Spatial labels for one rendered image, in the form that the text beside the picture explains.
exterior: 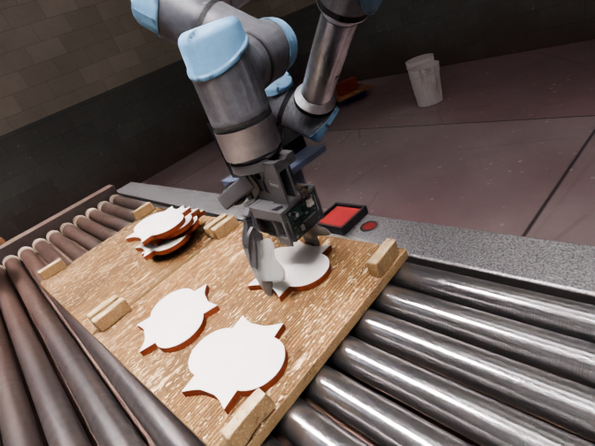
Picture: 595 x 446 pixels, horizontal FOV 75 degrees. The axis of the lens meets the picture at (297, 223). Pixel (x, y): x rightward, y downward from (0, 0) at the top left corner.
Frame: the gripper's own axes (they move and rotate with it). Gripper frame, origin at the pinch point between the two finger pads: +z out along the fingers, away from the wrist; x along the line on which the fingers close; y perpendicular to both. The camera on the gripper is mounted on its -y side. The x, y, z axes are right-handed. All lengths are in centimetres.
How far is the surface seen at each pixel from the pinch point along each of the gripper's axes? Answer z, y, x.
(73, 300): 4, -44, -23
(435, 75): 77, -142, 341
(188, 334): -0.2, -4.7, -17.4
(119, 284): 3.2, -36.6, -15.6
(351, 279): -0.2, 10.9, 1.2
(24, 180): 60, -517, 44
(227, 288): 1.2, -8.6, -7.4
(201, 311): 0.0, -6.9, -13.5
